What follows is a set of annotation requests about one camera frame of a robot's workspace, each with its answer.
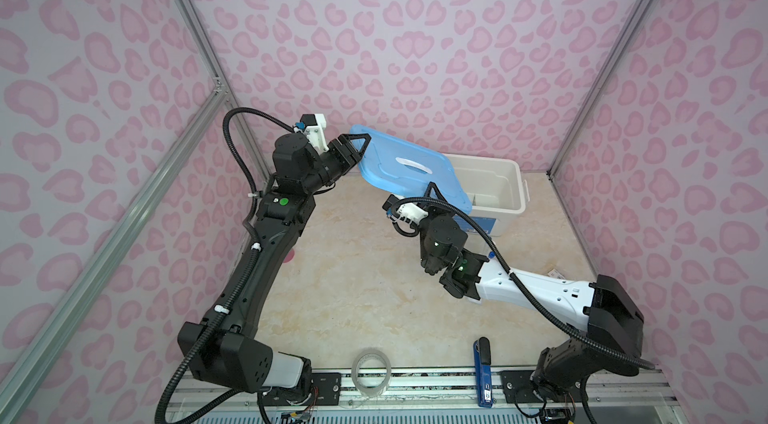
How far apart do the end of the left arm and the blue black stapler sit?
0.57 m

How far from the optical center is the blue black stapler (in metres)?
0.71

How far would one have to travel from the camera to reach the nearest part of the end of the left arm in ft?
1.69
